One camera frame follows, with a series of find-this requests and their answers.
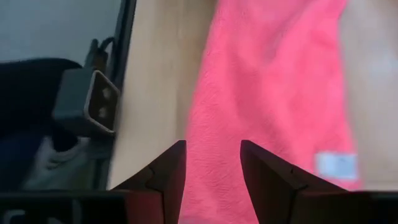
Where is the pink microfiber towel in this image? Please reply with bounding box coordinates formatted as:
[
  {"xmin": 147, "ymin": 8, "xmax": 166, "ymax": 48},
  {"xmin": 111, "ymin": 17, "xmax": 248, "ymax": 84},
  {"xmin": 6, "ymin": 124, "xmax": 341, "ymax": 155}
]
[{"xmin": 178, "ymin": 0, "xmax": 364, "ymax": 224}]

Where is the black camera cable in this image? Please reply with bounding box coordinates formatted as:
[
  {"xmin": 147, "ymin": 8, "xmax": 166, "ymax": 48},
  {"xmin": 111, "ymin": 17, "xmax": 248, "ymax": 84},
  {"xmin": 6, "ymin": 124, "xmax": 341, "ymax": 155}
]
[{"xmin": 84, "ymin": 36, "xmax": 116, "ymax": 75}]

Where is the grey camera box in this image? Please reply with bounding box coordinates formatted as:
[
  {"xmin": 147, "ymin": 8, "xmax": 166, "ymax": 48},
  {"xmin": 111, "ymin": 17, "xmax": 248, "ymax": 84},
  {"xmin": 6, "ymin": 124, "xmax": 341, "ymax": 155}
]
[{"xmin": 52, "ymin": 68, "xmax": 122, "ymax": 138}]

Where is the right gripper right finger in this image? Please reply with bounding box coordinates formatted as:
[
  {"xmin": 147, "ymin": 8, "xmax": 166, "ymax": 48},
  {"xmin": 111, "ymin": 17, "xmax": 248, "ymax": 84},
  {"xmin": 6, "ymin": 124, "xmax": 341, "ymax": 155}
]
[{"xmin": 239, "ymin": 139, "xmax": 346, "ymax": 224}]

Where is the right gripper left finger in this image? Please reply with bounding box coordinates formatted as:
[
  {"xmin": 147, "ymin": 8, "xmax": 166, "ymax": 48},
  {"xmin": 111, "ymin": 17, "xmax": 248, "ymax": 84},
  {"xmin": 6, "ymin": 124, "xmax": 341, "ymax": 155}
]
[{"xmin": 111, "ymin": 139, "xmax": 187, "ymax": 224}]

